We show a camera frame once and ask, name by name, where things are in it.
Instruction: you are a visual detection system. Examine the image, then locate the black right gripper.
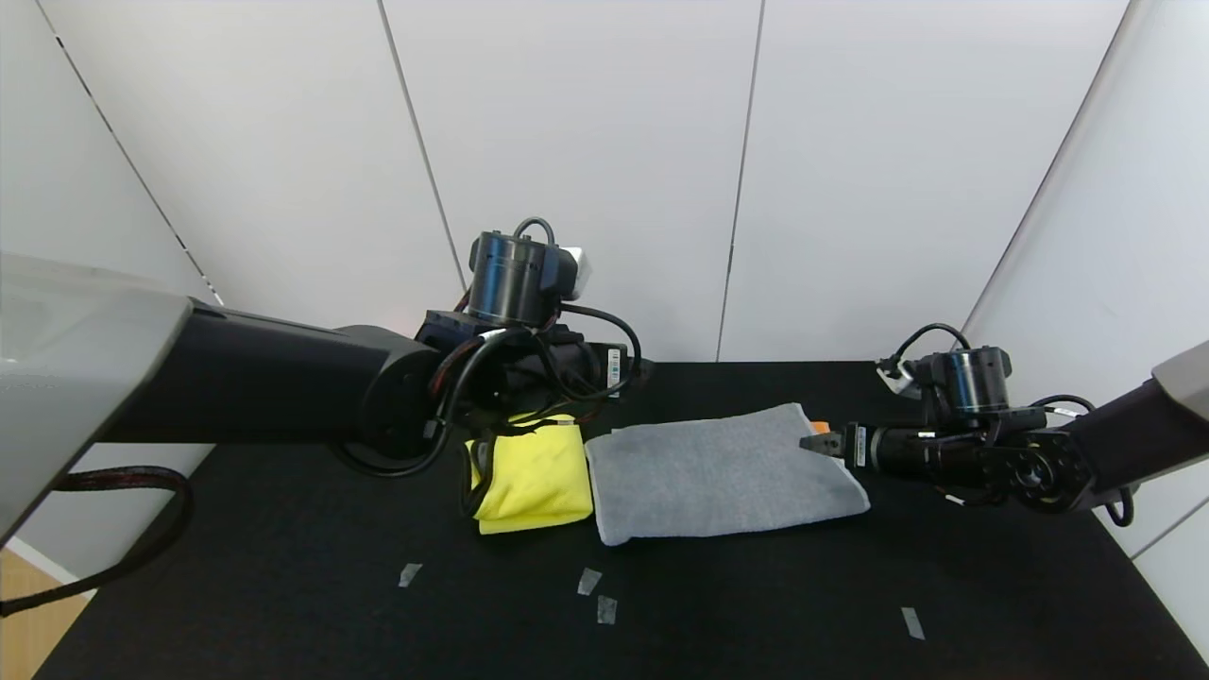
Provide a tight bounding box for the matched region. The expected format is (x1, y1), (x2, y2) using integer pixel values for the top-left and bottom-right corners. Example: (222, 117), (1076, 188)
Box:
(798, 420), (928, 470)

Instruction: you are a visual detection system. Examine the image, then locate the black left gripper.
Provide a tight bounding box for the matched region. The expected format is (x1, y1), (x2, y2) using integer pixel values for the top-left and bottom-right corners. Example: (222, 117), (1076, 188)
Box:
(557, 338), (656, 400)

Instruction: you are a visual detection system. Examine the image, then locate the grey towel orange white pattern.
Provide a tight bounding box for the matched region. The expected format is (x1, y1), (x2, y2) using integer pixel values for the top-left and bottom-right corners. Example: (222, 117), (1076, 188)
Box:
(584, 403), (872, 548)

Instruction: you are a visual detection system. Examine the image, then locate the yellow microfibre towel black edging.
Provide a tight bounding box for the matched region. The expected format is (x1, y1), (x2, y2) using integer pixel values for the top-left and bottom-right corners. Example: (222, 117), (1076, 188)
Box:
(463, 416), (594, 536)

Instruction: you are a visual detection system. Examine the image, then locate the left gripper motor cable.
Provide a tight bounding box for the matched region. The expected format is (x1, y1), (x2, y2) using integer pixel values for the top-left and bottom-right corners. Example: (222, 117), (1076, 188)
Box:
(331, 302), (645, 478)

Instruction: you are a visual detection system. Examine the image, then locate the gripper motor cable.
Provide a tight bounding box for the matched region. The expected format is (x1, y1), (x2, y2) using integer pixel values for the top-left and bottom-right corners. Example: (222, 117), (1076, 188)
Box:
(331, 302), (645, 478)
(1025, 394), (1097, 421)

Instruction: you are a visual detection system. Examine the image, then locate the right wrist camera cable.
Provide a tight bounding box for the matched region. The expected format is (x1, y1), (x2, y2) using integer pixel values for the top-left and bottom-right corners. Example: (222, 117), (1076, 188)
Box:
(883, 323), (974, 374)

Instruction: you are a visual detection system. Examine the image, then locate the right gripper motor cable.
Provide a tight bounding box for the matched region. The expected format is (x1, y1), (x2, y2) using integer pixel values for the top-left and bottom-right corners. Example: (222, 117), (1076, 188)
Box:
(1025, 394), (1097, 421)

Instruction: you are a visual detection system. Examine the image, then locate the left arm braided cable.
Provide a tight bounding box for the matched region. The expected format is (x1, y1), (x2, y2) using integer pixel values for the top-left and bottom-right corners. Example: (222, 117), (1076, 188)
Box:
(0, 466), (196, 617)

